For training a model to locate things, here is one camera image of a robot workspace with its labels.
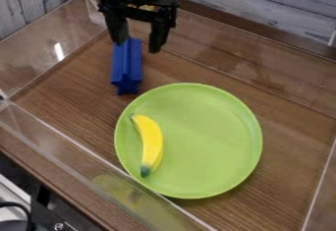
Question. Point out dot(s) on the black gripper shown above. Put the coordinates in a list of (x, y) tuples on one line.
[(149, 11)]

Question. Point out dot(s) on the blue star-shaped block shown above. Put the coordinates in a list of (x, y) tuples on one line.
[(126, 75)]

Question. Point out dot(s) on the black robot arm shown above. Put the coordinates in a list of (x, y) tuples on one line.
[(156, 12)]

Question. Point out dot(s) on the green plate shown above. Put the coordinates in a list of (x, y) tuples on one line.
[(212, 140)]

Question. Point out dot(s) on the clear acrylic tray walls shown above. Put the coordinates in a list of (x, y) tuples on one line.
[(60, 109)]

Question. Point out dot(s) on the yellow toy banana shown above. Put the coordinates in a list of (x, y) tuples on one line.
[(152, 143)]

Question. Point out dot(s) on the black metal bracket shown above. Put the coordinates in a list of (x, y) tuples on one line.
[(53, 214)]

